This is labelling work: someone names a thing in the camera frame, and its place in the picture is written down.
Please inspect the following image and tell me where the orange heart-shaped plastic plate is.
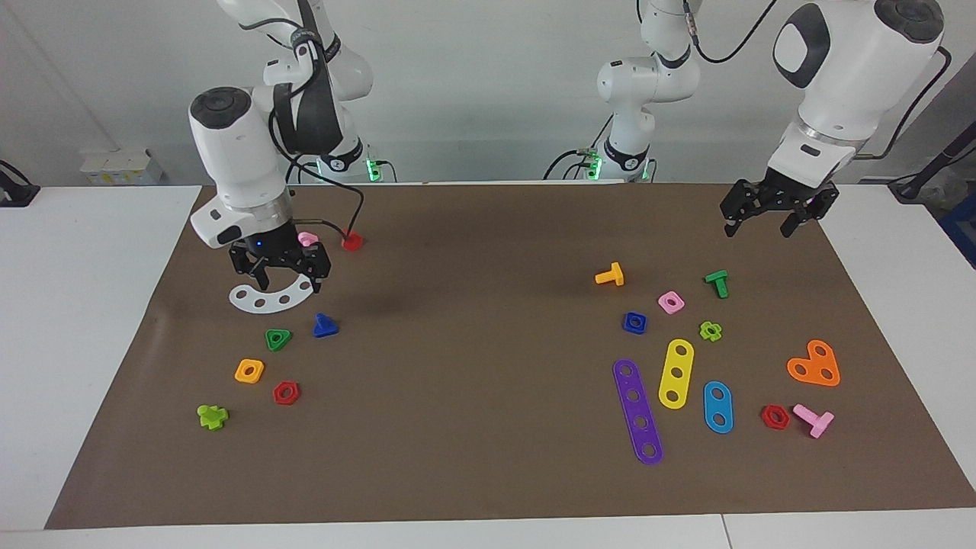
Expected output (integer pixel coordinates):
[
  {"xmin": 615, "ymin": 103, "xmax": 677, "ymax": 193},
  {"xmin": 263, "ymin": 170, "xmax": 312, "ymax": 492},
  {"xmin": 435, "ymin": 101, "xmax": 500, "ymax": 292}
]
[{"xmin": 786, "ymin": 339, "xmax": 841, "ymax": 387}]

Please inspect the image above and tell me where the black stand pole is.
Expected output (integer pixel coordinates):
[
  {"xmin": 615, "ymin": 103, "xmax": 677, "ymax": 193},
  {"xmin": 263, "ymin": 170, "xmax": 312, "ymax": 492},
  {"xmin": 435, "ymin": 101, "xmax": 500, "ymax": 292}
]
[{"xmin": 888, "ymin": 122, "xmax": 976, "ymax": 203}]

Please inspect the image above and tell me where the purple four-hole plastic plate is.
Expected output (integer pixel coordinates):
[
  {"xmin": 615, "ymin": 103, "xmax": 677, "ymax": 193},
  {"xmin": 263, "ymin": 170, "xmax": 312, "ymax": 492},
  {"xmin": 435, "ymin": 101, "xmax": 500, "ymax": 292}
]
[{"xmin": 612, "ymin": 358, "xmax": 664, "ymax": 466}]

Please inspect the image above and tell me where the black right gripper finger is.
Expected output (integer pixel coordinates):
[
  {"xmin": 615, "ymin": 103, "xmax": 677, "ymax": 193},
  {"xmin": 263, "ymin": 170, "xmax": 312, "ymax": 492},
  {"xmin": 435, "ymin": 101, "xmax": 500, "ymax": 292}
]
[
  {"xmin": 233, "ymin": 258, "xmax": 269, "ymax": 292},
  {"xmin": 301, "ymin": 259, "xmax": 332, "ymax": 294}
]

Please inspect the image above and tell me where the white box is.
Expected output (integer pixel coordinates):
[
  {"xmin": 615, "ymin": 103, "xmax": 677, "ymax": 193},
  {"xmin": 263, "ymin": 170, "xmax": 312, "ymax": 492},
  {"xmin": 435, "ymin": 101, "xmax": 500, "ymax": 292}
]
[{"xmin": 80, "ymin": 149, "xmax": 162, "ymax": 186}]

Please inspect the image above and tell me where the brown table mat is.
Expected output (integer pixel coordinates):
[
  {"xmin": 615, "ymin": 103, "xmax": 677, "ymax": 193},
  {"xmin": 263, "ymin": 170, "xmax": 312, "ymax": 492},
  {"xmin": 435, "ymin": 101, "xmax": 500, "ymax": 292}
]
[{"xmin": 44, "ymin": 181, "xmax": 976, "ymax": 531}]

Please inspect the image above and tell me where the blue crate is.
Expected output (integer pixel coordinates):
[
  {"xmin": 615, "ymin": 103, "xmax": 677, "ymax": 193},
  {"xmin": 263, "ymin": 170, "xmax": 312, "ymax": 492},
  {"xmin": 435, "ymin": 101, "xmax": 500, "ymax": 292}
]
[{"xmin": 939, "ymin": 191, "xmax": 976, "ymax": 269}]

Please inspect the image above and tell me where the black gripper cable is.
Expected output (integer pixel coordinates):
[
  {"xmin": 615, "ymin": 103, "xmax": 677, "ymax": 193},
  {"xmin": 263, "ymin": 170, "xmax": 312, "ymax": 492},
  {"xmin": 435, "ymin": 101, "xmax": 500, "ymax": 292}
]
[
  {"xmin": 267, "ymin": 0, "xmax": 364, "ymax": 239},
  {"xmin": 682, "ymin": 0, "xmax": 954, "ymax": 161}
]

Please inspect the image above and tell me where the white curved five-hole plate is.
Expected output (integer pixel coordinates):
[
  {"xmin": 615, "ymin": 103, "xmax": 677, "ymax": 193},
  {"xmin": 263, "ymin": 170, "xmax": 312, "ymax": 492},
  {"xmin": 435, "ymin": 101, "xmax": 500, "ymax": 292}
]
[{"xmin": 229, "ymin": 274, "xmax": 315, "ymax": 315}]

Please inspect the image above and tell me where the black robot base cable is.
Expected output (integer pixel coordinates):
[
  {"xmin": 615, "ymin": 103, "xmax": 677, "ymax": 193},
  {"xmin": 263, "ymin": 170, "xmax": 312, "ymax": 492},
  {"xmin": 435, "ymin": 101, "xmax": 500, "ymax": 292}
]
[{"xmin": 543, "ymin": 149, "xmax": 611, "ymax": 181}]

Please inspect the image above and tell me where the yellow three-hole plastic plate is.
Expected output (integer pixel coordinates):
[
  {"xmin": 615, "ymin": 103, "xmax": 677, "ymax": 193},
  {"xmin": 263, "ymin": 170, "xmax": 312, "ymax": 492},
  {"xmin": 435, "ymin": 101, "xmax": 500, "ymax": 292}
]
[{"xmin": 659, "ymin": 339, "xmax": 695, "ymax": 410}]

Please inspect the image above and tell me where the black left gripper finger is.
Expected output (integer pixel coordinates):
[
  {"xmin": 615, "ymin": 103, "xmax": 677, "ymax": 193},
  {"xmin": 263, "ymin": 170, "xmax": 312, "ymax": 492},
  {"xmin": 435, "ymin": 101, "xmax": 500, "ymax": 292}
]
[
  {"xmin": 721, "ymin": 185, "xmax": 763, "ymax": 237},
  {"xmin": 780, "ymin": 191, "xmax": 840, "ymax": 239}
]

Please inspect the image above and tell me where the black bracket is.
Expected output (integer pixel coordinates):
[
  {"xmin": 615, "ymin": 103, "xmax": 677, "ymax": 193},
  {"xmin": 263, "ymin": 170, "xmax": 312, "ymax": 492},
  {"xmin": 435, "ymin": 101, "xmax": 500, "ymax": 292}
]
[{"xmin": 0, "ymin": 160, "xmax": 40, "ymax": 208}]

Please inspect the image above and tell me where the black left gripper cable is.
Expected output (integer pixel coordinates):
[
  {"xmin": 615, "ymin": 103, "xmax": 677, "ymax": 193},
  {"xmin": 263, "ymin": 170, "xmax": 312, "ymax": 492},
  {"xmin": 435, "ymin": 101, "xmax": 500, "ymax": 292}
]
[{"xmin": 682, "ymin": 0, "xmax": 954, "ymax": 161}]

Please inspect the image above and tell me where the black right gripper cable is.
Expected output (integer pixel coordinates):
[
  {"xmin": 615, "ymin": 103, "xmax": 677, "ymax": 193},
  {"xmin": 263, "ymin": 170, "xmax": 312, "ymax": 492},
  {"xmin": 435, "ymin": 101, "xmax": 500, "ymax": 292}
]
[{"xmin": 267, "ymin": 0, "xmax": 364, "ymax": 239}]

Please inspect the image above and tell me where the blue two-hole plastic plate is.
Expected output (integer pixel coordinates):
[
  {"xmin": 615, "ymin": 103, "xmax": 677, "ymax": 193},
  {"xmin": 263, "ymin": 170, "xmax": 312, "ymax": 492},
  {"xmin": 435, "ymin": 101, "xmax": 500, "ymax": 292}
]
[{"xmin": 703, "ymin": 380, "xmax": 734, "ymax": 435}]

